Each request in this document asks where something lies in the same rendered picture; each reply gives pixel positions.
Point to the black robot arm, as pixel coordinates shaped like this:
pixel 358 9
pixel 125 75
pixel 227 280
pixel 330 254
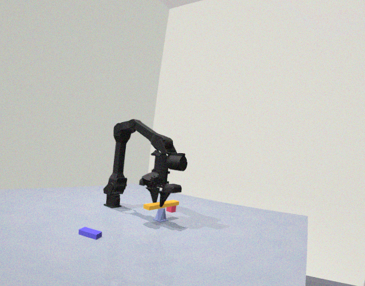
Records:
pixel 122 134

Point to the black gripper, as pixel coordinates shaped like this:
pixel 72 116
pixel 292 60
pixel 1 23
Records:
pixel 166 188

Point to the orange bar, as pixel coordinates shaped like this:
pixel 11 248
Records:
pixel 156 205

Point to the light blue wedge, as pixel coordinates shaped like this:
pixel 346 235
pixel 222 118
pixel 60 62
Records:
pixel 160 216

